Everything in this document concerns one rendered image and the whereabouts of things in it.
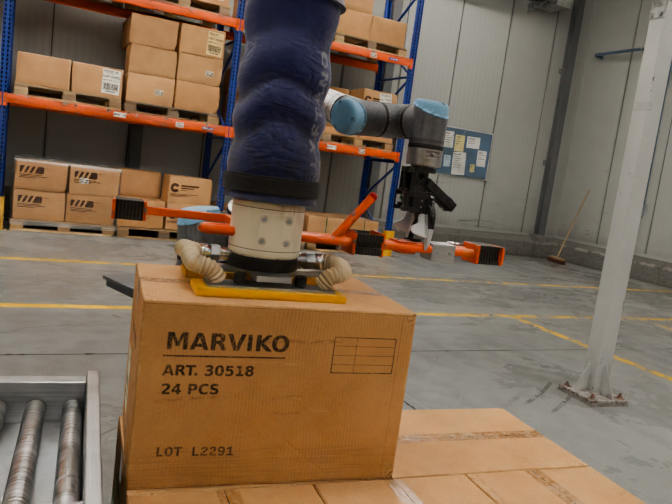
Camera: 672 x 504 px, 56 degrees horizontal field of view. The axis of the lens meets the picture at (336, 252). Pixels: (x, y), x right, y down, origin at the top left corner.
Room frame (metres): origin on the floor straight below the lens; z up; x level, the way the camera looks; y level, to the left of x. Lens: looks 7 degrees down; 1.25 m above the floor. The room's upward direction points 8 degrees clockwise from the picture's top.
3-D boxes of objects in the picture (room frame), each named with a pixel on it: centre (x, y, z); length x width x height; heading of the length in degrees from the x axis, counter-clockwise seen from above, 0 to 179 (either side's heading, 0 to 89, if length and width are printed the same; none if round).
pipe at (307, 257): (1.49, 0.17, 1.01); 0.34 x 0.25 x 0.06; 111
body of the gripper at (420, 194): (1.65, -0.19, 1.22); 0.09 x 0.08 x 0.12; 111
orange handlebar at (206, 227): (1.68, 0.03, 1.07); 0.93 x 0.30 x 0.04; 111
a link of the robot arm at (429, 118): (1.65, -0.19, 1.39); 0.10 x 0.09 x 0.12; 39
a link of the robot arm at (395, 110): (1.73, -0.11, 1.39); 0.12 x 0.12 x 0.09; 39
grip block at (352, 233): (1.58, -0.06, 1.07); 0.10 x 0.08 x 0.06; 21
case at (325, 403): (1.51, 0.15, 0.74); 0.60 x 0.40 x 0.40; 110
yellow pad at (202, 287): (1.41, 0.14, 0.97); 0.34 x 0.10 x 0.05; 111
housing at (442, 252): (1.66, -0.26, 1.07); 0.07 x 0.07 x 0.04; 21
